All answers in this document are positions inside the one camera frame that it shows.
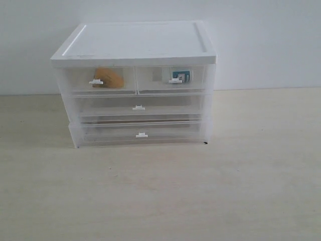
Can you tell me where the white bottle with teal label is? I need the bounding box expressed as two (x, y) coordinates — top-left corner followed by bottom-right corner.
(162, 68), (193, 84)

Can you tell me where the yellow cheese wedge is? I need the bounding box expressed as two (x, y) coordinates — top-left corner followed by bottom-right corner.
(90, 68), (124, 88)

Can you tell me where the white translucent plastic drawer cabinet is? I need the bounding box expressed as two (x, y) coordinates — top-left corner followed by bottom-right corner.
(51, 21), (217, 138)

